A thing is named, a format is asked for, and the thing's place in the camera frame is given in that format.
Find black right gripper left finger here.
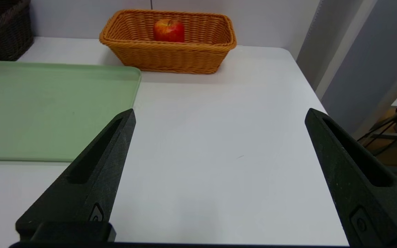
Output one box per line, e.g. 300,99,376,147
14,108,136,241

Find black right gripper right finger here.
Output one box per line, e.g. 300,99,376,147
305,108,397,247

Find red yellow apple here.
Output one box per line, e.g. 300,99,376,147
153,19,185,43

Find orange wicker basket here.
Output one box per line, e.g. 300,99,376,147
99,9,237,75

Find dark brown wicker basket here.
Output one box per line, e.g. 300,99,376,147
0,0,34,62

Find light green plastic tray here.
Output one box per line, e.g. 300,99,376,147
0,61,142,162

